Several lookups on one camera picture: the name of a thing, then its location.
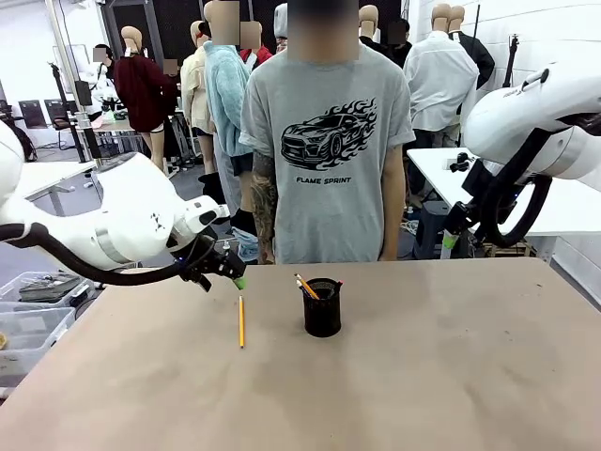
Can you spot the mannequin in black jacket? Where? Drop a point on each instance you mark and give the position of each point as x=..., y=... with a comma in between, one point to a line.
x=481, y=56

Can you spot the black stool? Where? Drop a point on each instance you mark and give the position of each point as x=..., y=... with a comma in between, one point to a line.
x=434, y=230

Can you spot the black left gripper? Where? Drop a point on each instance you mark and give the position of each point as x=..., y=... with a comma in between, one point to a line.
x=220, y=265

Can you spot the black pole stand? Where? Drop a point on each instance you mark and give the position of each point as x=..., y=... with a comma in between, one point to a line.
x=77, y=113

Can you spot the black mesh pen holder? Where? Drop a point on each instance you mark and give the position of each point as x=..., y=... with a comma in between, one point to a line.
x=321, y=319

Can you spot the empty clear plastic bin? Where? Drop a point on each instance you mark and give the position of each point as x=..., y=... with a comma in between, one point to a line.
x=33, y=333

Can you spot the black office chair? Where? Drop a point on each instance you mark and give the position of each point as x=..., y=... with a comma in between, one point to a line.
x=33, y=115

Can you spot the wooden pallet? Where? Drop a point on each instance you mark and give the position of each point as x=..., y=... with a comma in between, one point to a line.
x=509, y=249

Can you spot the person in grey car T-shirt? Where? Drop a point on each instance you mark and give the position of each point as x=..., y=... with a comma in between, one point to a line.
x=328, y=206

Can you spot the person in red jacket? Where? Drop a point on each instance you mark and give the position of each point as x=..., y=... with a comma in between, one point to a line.
x=258, y=54

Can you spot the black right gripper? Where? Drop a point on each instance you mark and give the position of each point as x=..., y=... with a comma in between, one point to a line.
x=462, y=216

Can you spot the large white side table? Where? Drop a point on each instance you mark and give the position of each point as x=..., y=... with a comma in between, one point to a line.
x=554, y=211

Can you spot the mannequin in white shirt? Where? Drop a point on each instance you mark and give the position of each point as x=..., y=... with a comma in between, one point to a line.
x=439, y=84

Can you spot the person in white clothes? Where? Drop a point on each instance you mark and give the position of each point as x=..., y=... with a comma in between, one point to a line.
x=104, y=80

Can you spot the small black device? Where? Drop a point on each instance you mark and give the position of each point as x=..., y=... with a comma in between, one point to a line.
x=460, y=162

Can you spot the left forearm of person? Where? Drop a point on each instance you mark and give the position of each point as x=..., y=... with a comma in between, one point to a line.
x=392, y=202

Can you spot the yellow pencil with pink eraser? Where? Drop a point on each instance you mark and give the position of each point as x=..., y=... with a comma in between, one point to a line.
x=241, y=321

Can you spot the figure in light blue fleece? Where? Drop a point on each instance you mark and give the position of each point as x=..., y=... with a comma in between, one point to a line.
x=225, y=103

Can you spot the black tripod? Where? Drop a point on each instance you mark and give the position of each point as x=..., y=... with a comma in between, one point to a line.
x=512, y=61

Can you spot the small white desk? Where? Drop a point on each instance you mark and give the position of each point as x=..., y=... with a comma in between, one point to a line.
x=51, y=176

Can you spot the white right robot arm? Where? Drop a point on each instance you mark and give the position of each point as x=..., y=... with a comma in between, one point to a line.
x=516, y=122

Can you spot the mannequin in cream jacket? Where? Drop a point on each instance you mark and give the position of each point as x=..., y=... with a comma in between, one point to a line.
x=195, y=94

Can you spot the clear bin with tools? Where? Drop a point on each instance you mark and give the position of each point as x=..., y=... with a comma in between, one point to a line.
x=47, y=286

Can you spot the yellow pencil with black tip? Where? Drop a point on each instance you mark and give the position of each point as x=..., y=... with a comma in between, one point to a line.
x=307, y=286

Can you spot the short yellow pencil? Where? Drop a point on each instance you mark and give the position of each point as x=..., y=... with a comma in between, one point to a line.
x=303, y=289

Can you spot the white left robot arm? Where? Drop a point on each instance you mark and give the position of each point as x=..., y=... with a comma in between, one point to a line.
x=131, y=211

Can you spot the bare beige mannequin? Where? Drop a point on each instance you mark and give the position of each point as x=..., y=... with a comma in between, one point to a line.
x=368, y=23

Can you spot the person in black clothes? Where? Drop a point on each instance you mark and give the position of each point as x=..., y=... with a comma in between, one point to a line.
x=399, y=47

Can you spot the tattooed right forearm of person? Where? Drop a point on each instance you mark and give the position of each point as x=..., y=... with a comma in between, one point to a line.
x=263, y=206

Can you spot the mannequin in maroon sweater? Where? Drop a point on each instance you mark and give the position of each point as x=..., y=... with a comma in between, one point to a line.
x=141, y=94

